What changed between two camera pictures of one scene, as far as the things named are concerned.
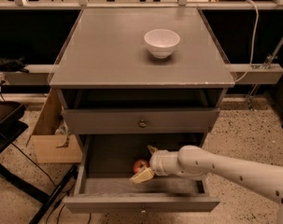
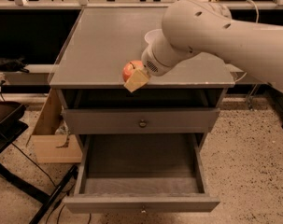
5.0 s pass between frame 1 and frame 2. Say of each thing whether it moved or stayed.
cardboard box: stayed
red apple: moved
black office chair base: stayed
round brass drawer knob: stayed
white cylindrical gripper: moved
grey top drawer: stayed
